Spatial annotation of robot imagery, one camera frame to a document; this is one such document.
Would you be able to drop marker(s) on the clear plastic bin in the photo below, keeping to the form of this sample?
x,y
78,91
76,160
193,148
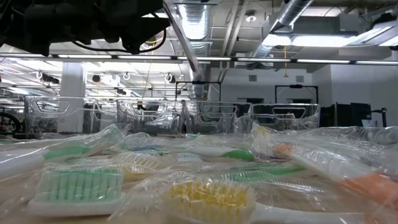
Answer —
x,y
149,109
46,105
217,109
286,110

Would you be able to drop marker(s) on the long ceiling light strip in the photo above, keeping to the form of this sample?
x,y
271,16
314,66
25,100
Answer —
x,y
264,59

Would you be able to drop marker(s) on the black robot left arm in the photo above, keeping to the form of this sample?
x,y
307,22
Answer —
x,y
46,25

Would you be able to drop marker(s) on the silver ceiling air duct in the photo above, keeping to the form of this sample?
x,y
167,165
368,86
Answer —
x,y
292,9
192,21

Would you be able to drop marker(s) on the grey ceiling beam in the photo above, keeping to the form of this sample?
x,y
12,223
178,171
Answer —
x,y
183,40

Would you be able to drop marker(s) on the black background equipment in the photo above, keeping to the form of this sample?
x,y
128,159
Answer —
x,y
345,115

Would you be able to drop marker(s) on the round ceiling fixture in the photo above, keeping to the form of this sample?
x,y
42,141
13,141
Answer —
x,y
251,17

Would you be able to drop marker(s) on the bright ceiling light panel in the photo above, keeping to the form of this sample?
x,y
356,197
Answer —
x,y
311,40

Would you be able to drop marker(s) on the white wrapped toothbrush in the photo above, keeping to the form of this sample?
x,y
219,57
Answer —
x,y
188,158

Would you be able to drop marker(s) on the white building pillar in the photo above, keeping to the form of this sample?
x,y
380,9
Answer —
x,y
73,93

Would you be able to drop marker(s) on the black wheel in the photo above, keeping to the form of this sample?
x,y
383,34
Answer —
x,y
17,123

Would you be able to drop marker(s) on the black background rig frame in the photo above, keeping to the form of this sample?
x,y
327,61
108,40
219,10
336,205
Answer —
x,y
295,86

